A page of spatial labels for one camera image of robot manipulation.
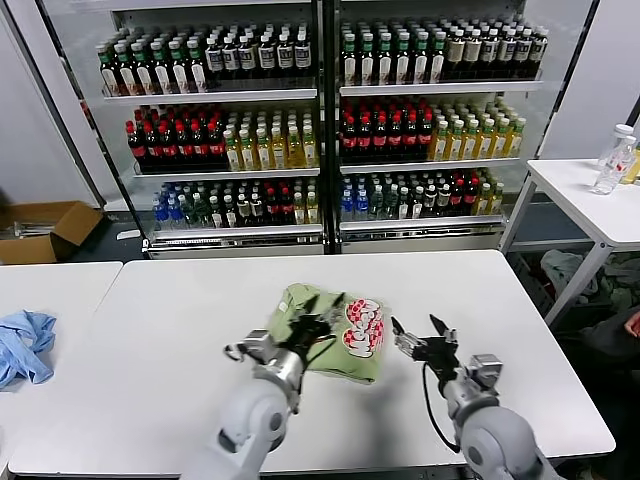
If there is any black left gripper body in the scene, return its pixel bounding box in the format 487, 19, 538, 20
284, 317, 332, 354

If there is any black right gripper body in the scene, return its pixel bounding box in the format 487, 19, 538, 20
416, 337, 465, 384

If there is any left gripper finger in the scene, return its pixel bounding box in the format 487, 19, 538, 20
289, 293, 319, 327
318, 292, 346, 335

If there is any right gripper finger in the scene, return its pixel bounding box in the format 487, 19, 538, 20
429, 312, 459, 347
390, 314, 425, 359

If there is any light green t-shirt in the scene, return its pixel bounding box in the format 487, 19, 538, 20
263, 282, 392, 386

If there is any white grey clothes pile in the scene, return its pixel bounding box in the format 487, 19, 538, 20
538, 248, 600, 305

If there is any grey green clothes pile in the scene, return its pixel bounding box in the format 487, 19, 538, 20
601, 255, 640, 315

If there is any black mesh crate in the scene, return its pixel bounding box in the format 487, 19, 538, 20
510, 251, 556, 312

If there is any dark clad seated person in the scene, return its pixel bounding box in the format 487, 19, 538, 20
554, 312, 640, 374

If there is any yellow juice bottle green label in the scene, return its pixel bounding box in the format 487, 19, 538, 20
476, 118, 494, 159
492, 117, 510, 158
507, 116, 525, 156
239, 127, 257, 170
446, 119, 464, 161
222, 128, 241, 171
461, 118, 479, 160
302, 125, 320, 168
255, 126, 273, 170
271, 126, 289, 169
287, 125, 305, 168
430, 120, 449, 161

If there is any white side table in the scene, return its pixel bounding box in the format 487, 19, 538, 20
498, 157, 640, 327

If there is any clear plastic bottle white cap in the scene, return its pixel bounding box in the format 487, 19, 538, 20
591, 123, 637, 196

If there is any white beverage display shelf unit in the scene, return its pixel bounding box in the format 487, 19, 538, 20
323, 0, 547, 253
99, 0, 330, 259

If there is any pale yellow drink bottle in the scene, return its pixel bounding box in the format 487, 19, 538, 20
619, 144, 640, 186

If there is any green cap dark tea bottle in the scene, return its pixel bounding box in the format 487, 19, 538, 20
116, 42, 137, 95
99, 43, 119, 96
376, 31, 394, 86
394, 31, 412, 86
428, 30, 446, 84
151, 40, 173, 94
187, 38, 208, 92
412, 30, 430, 85
341, 32, 360, 87
169, 39, 191, 93
133, 41, 155, 95
358, 32, 377, 87

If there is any dark bottle white blue label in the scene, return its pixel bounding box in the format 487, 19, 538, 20
497, 26, 516, 78
205, 36, 223, 80
529, 25, 548, 76
275, 32, 294, 78
257, 33, 276, 79
480, 27, 499, 78
222, 35, 240, 80
293, 31, 312, 77
514, 25, 532, 77
238, 34, 257, 79

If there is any open brown cardboard box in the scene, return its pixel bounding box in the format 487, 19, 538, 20
0, 199, 106, 265

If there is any crumpled light blue cloth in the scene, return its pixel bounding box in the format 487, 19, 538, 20
0, 308, 59, 392

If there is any dark bottle beige label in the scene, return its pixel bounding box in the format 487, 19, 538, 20
445, 29, 464, 80
462, 28, 482, 79

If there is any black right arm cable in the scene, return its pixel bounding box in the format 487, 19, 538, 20
419, 360, 464, 455

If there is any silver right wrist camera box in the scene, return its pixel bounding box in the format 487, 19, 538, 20
467, 353, 505, 389

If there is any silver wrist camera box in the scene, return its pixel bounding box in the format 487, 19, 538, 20
242, 328, 275, 364
467, 353, 505, 389

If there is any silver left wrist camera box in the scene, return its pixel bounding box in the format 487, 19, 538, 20
242, 328, 275, 364

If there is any black left wrist camera cable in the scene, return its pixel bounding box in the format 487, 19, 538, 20
223, 342, 251, 364

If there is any cabinet door black frame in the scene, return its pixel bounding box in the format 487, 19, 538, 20
0, 0, 149, 250
497, 0, 640, 250

